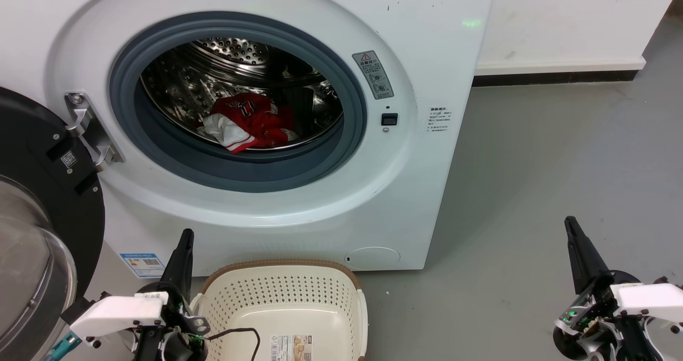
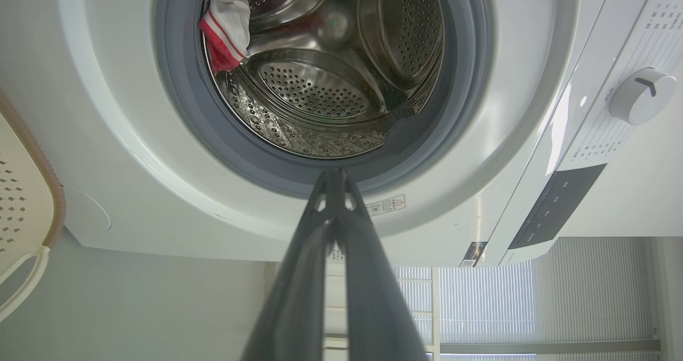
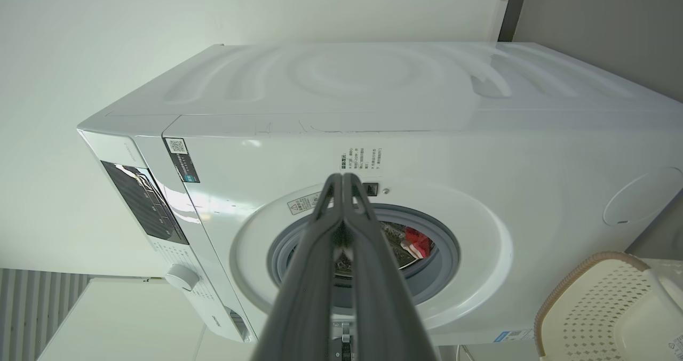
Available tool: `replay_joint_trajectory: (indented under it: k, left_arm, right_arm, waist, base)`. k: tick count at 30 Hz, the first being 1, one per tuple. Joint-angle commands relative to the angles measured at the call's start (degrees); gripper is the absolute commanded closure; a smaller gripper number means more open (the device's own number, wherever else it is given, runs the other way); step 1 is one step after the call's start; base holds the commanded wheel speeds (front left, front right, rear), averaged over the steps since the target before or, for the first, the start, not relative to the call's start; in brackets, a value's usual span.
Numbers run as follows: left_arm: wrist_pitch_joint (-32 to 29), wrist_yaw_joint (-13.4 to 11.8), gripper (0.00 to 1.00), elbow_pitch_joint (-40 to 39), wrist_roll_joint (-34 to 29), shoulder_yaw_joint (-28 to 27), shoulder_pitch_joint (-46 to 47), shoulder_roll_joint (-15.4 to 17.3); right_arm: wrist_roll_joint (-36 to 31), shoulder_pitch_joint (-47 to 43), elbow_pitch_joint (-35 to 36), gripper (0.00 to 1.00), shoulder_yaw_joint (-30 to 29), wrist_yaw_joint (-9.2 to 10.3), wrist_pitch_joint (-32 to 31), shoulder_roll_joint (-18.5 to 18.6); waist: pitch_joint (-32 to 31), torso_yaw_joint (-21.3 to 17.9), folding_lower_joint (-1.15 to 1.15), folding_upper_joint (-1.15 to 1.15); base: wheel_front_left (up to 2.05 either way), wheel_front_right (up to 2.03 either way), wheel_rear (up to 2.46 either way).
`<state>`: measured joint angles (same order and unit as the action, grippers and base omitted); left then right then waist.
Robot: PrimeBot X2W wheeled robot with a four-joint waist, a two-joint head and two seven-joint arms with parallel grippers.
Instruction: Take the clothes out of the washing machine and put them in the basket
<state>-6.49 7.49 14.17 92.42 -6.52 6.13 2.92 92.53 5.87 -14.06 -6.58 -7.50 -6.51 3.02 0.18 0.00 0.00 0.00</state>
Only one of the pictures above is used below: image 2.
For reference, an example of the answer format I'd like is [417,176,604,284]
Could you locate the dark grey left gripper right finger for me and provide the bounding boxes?
[336,170,428,361]

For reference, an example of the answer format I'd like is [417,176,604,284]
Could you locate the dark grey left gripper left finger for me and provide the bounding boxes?
[240,170,338,361]

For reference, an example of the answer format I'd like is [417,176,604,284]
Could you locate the red and white jersey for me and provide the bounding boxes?
[198,0,252,75]

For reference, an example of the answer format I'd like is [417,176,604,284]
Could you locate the black washer display panel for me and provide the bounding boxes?
[508,164,608,251]

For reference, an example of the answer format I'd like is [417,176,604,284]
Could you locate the stainless steel washing machine drum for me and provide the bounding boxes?
[202,0,446,159]

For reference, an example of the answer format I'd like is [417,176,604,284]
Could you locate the beige perforated laundry basket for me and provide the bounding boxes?
[0,92,67,322]

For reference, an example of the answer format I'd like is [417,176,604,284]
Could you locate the grey warning sticker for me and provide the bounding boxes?
[366,194,406,216]

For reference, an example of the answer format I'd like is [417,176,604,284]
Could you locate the black barcode sticker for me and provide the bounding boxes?
[460,241,487,267]

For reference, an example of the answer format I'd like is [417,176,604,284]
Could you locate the white window blinds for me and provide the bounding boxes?
[395,237,662,361]

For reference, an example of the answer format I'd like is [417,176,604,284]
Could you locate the grey rubber door gasket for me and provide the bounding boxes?
[152,0,494,199]

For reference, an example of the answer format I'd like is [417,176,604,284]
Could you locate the white front-load washing machine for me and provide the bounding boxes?
[0,0,683,268]

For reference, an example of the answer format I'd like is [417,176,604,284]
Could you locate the white round control knob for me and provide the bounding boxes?
[608,68,677,126]

